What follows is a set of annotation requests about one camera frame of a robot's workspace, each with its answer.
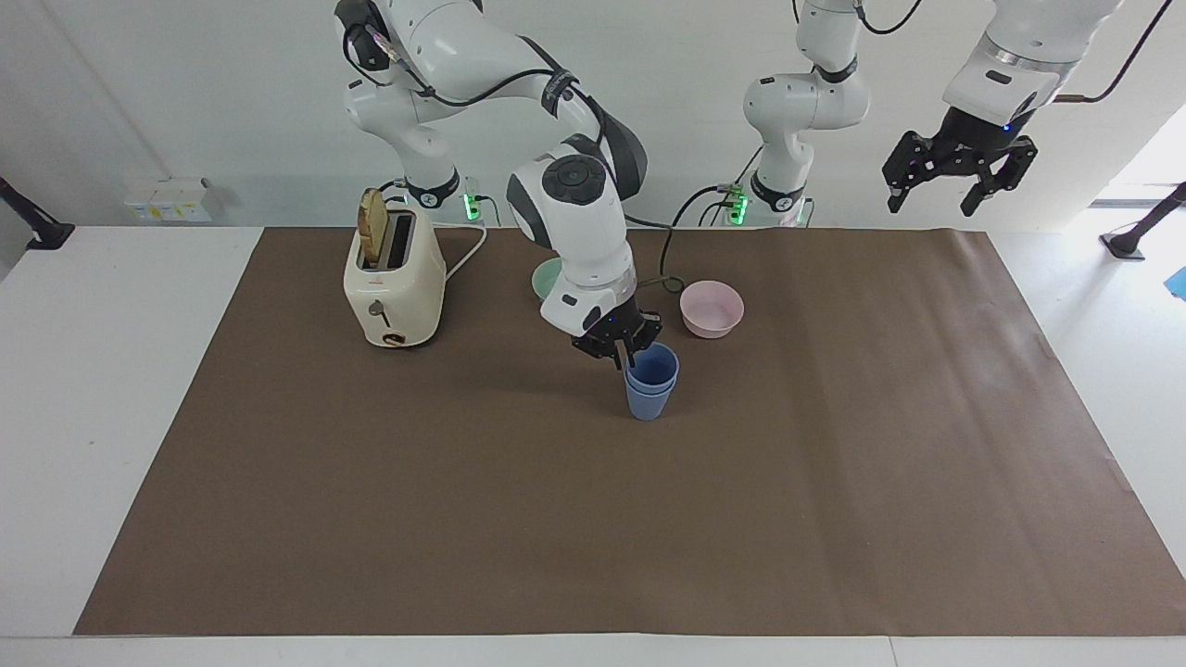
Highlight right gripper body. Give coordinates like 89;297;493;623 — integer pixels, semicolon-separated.
571;298;663;360

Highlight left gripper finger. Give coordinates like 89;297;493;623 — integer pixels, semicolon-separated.
881;132;940;215
960;137;1038;218

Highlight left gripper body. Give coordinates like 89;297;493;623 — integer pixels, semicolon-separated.
929;107;1022;178

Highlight blue cup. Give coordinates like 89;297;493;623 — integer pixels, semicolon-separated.
625;378;677;422
624;342;680;396

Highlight pink bowl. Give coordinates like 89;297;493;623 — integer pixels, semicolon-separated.
679;280;745;340

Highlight green bowl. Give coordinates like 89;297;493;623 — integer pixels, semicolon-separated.
530;257;566;303

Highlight black stand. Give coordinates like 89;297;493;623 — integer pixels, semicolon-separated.
0;175;76;252
1099;182;1186;261

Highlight cream toaster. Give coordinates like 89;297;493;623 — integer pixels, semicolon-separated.
342;206;448;350

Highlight slice of toast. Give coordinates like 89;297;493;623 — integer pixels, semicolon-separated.
358;187;391;271

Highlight black cable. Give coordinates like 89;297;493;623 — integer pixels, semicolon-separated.
790;0;926;37
341;20;614;170
1053;0;1175;106
623;183;742;296

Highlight white toaster cable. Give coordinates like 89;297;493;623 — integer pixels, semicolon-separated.
443;223;490;283

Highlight white wall socket box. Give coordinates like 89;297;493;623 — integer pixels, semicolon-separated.
124;177;224;224

